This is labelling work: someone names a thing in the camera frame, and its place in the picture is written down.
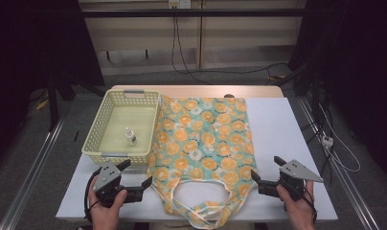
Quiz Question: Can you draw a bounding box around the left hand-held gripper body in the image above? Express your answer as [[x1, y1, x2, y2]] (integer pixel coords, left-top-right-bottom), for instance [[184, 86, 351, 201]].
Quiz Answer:
[[92, 161, 143, 208]]

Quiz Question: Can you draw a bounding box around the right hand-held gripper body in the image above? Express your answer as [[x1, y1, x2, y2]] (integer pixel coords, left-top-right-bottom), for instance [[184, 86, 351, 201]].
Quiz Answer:
[[258, 159, 325, 202]]

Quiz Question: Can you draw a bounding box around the small white bottle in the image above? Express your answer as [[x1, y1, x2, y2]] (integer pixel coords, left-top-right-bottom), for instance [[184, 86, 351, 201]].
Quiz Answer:
[[125, 126, 138, 147]]

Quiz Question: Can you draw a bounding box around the pale yellow plastic basket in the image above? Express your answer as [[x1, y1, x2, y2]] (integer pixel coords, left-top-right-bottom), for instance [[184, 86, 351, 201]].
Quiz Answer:
[[80, 89, 161, 167]]

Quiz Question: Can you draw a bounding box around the orange print shopping bag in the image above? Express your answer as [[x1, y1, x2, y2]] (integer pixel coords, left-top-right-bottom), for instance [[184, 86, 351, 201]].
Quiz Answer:
[[147, 95, 259, 230]]

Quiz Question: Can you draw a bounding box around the person's left hand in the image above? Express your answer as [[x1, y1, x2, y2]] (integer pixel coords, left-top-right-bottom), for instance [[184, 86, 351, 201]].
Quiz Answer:
[[87, 183, 128, 230]]

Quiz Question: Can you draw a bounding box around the person's right hand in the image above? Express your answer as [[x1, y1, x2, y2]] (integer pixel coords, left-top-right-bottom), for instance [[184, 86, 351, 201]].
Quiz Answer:
[[276, 179, 316, 230]]

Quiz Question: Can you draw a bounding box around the white table mat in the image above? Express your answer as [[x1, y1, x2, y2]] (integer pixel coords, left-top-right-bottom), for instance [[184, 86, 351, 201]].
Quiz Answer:
[[56, 96, 339, 223]]

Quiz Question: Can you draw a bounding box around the white power strip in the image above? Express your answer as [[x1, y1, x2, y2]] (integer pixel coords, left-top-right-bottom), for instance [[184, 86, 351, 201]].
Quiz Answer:
[[321, 135, 335, 149]]

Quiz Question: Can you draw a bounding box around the black metal stand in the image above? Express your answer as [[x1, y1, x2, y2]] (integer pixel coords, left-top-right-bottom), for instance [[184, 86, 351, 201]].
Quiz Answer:
[[45, 71, 104, 132], [273, 61, 322, 98]]

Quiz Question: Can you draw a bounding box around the yellow floor marker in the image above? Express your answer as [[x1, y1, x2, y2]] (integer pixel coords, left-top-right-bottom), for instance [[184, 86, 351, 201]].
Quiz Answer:
[[35, 98, 50, 111]]

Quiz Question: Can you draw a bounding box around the wooden table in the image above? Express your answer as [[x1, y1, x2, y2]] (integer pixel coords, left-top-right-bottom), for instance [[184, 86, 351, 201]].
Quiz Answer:
[[110, 84, 285, 99]]

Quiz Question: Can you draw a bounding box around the black horizontal bar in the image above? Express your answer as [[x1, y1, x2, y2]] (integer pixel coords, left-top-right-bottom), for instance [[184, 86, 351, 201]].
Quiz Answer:
[[80, 8, 312, 18]]

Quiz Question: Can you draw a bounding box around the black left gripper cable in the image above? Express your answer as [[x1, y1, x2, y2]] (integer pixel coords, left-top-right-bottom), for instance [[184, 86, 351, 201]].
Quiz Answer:
[[83, 169, 102, 224]]

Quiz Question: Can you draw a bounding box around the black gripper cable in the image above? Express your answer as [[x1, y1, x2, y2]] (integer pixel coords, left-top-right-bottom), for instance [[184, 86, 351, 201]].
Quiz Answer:
[[83, 169, 102, 224], [302, 188, 318, 224]]

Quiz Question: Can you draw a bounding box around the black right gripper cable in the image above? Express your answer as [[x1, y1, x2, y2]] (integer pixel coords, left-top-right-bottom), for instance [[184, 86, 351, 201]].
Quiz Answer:
[[302, 188, 318, 224]]

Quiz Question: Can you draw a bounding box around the black floor cable bundle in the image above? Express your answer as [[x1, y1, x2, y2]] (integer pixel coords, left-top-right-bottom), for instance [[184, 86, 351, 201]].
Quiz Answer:
[[305, 90, 335, 171]]

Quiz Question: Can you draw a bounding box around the white floor cable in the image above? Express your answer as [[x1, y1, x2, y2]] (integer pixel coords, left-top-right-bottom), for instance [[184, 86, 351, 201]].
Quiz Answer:
[[318, 103, 362, 173]]

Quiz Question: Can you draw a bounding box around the metal floor rail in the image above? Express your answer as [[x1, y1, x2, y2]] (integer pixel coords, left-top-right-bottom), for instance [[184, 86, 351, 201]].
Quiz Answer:
[[0, 116, 67, 230], [297, 96, 381, 230]]

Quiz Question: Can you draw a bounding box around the black wall cable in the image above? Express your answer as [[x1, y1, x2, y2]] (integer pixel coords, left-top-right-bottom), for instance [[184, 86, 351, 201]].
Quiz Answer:
[[171, 15, 290, 86]]

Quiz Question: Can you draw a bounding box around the white wall socket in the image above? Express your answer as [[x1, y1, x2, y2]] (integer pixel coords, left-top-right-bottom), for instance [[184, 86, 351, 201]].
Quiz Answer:
[[168, 0, 193, 10]]

